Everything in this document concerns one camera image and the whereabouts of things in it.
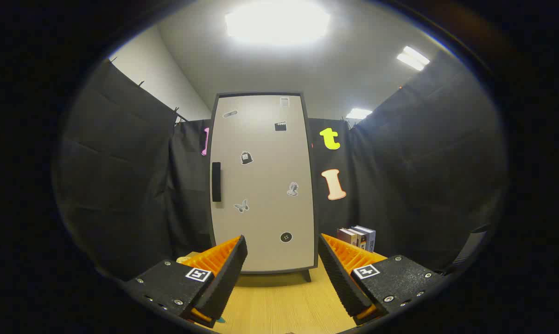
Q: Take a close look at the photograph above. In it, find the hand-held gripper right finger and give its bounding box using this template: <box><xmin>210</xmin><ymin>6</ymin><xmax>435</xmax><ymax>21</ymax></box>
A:
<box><xmin>318</xmin><ymin>233</ymin><xmax>447</xmax><ymax>326</ymax></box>

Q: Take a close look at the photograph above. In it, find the black backdrop cloth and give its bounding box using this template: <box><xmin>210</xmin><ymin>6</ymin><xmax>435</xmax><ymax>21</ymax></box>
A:
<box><xmin>52</xmin><ymin>49</ymin><xmax>509</xmax><ymax>281</ymax></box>

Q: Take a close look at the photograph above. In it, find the red-brown book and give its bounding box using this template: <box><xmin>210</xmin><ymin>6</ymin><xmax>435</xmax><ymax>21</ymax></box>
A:
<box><xmin>337</xmin><ymin>228</ymin><xmax>358</xmax><ymax>246</ymax></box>

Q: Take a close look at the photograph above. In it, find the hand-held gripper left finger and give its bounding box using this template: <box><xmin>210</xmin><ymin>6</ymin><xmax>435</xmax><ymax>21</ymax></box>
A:
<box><xmin>122</xmin><ymin>234</ymin><xmax>248</xmax><ymax>329</ymax></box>

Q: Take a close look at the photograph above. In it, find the black door handle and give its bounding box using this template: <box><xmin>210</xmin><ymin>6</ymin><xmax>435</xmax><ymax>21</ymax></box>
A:
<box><xmin>212</xmin><ymin>162</ymin><xmax>222</xmax><ymax>202</ymax></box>

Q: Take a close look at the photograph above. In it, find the large ceiling light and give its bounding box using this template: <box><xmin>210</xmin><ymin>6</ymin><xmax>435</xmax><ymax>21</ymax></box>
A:
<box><xmin>225</xmin><ymin>0</ymin><xmax>331</xmax><ymax>45</ymax></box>

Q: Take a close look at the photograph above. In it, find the double strip ceiling light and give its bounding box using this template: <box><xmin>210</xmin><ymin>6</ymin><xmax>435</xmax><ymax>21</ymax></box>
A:
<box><xmin>396</xmin><ymin>45</ymin><xmax>431</xmax><ymax>71</ymax></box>

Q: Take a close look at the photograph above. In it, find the dark grey cabinet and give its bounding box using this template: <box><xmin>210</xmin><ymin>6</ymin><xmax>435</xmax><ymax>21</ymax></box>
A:
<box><xmin>209</xmin><ymin>91</ymin><xmax>319</xmax><ymax>283</ymax></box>

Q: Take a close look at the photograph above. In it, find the dark ribbed object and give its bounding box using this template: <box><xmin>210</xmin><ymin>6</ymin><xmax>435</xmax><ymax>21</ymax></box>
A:
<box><xmin>451</xmin><ymin>225</ymin><xmax>491</xmax><ymax>272</ymax></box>

